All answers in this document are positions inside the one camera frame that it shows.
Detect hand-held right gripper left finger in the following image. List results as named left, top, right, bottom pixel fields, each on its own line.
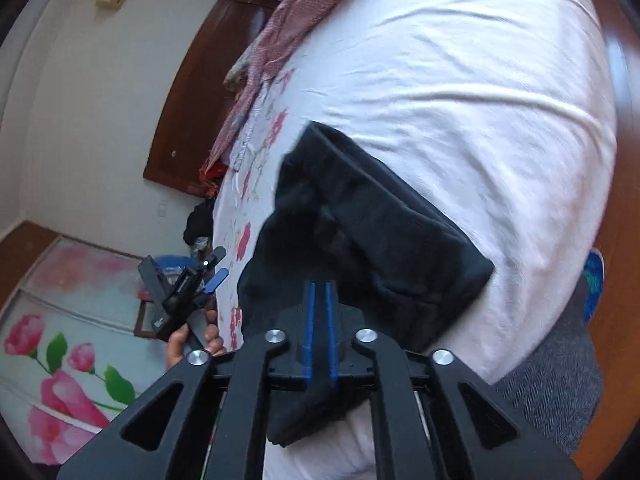
left=56, top=281, right=319, bottom=480

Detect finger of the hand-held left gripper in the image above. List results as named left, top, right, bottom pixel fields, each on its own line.
left=201, top=268, right=230, bottom=296
left=199, top=246, right=228, bottom=274

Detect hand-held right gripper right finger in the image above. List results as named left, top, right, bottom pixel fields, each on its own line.
left=325, top=281, right=584, bottom=480

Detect black pants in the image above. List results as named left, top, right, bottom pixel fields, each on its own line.
left=236, top=121, right=496, bottom=449

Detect person's left hand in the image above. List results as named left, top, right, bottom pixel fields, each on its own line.
left=165, top=309, right=227, bottom=369

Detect black clothing heap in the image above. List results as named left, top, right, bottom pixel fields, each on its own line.
left=182, top=199, right=217, bottom=252

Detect red fringed cloth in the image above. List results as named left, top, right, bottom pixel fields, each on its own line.
left=199, top=164, right=222, bottom=197

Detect person's grey trousers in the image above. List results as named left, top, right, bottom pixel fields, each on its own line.
left=492, top=277, right=604, bottom=463

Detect wooden headboard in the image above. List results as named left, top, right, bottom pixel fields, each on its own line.
left=142, top=0, right=282, bottom=197

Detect blue green patterned slipper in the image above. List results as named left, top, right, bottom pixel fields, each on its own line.
left=581, top=249, right=607, bottom=323

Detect pink patterned quilt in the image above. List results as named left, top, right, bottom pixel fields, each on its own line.
left=200, top=0, right=362, bottom=177

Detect bed with white sheet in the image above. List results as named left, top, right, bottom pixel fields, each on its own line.
left=210, top=0, right=619, bottom=480

